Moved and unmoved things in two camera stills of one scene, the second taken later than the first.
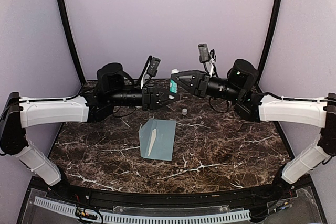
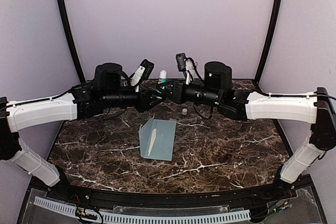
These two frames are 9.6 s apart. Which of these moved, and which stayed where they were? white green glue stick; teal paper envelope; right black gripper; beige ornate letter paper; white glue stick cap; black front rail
Moved: white green glue stick; right black gripper
Stayed: beige ornate letter paper; teal paper envelope; white glue stick cap; black front rail
